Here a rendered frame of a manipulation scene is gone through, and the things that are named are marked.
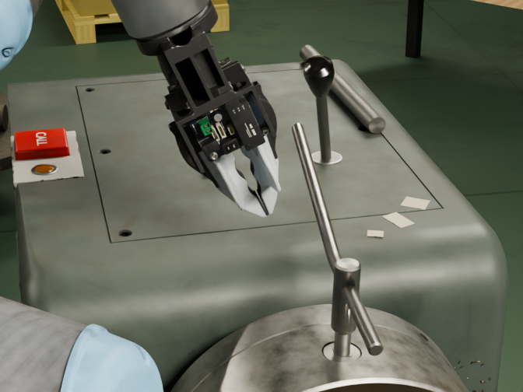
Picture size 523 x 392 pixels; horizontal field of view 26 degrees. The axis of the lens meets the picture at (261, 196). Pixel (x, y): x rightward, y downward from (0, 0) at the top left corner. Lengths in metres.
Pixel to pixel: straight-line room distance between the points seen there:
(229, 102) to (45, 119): 0.53
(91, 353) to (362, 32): 5.27
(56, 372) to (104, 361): 0.03
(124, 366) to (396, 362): 0.39
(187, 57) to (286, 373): 0.28
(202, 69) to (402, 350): 0.30
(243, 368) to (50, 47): 4.78
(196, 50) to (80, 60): 4.61
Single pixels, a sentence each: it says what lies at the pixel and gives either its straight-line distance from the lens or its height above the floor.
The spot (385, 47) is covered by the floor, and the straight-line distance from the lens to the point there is 5.66.
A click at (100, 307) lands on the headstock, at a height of 1.23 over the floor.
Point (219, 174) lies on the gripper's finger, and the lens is 1.01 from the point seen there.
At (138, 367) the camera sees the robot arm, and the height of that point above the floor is 1.41.
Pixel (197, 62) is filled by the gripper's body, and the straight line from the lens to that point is 0.93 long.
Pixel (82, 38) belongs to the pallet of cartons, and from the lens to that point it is 5.73.
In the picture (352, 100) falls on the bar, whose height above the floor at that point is 1.27.
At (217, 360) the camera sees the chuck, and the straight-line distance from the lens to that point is 1.02.
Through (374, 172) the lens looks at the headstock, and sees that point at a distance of 1.26.
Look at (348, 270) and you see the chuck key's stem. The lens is 0.93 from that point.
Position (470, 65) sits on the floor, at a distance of 5.45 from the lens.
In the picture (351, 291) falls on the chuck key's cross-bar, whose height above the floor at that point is 1.31.
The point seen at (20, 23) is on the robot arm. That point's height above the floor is 1.56.
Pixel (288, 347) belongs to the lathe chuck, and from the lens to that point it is 0.99.
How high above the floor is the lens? 1.78
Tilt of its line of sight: 26 degrees down
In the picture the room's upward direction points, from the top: straight up
